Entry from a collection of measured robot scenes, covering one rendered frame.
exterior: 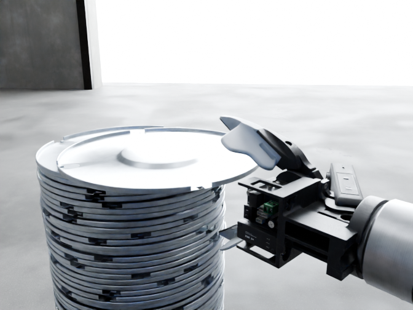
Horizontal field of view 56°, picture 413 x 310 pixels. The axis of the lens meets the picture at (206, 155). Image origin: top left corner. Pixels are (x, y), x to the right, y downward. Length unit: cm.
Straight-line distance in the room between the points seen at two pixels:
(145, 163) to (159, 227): 9
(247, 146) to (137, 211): 18
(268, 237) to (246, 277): 55
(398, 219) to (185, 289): 36
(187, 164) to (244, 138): 13
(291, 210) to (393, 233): 8
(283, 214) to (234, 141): 10
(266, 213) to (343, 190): 8
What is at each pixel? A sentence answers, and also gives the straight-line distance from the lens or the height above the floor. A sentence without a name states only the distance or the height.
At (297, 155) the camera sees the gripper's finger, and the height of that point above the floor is 40.
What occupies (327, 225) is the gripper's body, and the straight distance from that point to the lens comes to 34.
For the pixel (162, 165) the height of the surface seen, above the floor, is 35.
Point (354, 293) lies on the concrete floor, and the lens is 92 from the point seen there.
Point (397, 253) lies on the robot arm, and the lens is 33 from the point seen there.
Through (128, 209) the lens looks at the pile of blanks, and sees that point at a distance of 51.
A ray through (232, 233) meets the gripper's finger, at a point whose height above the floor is 28.
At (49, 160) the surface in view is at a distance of 61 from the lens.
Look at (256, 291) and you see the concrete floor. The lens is 87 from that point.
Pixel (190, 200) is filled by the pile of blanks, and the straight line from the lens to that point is 53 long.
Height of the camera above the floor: 52
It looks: 17 degrees down
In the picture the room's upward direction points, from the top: straight up
